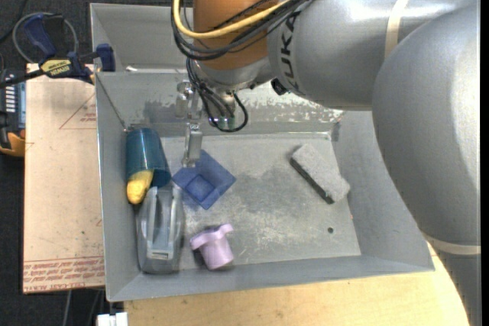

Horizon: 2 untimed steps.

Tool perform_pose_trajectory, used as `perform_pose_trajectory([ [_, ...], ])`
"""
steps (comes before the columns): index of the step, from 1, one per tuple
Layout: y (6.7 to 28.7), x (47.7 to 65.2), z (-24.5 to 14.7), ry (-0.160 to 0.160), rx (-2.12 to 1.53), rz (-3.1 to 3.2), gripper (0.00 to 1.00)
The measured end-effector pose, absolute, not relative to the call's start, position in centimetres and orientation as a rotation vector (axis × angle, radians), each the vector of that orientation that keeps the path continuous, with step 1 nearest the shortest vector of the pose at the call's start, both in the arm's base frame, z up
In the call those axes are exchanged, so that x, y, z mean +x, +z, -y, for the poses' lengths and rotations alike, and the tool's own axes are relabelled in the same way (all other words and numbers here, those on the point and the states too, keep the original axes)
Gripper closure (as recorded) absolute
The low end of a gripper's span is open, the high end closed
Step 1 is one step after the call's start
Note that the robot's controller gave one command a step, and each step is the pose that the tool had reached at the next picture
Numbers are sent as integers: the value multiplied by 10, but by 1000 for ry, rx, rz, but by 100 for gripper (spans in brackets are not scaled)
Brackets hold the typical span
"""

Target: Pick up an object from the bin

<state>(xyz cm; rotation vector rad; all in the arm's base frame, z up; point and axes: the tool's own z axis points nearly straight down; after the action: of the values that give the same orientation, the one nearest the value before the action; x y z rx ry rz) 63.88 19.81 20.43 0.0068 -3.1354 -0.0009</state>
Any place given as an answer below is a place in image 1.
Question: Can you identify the grey metal bin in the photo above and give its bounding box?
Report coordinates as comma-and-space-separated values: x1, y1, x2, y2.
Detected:
89, 2, 436, 303

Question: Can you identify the brown cardboard board, red print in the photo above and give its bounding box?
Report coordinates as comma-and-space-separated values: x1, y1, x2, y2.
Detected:
22, 63, 106, 295

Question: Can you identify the grey clear tape dispenser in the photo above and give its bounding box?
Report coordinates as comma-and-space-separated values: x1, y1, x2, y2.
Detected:
135, 185, 186, 276

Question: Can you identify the teal plastic cup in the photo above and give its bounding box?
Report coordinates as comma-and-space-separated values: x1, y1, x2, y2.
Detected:
125, 127, 172, 189

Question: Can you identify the black cylinder on white bracket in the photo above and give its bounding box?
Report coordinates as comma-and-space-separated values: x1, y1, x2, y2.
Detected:
270, 77, 292, 96

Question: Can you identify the lilac plastic cup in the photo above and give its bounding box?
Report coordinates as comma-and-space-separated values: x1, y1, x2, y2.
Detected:
189, 223, 235, 272

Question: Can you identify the yellow toy banana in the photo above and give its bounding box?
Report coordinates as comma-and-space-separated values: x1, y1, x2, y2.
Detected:
126, 168, 155, 205

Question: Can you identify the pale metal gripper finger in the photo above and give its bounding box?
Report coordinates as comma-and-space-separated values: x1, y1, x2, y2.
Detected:
182, 124, 204, 169
176, 81, 202, 120

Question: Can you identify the blue translucent square dish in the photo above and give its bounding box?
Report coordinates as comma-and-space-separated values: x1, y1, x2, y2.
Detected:
171, 149, 238, 211

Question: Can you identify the grey and black eraser block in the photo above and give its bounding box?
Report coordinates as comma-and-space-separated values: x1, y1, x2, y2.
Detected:
289, 143, 351, 205

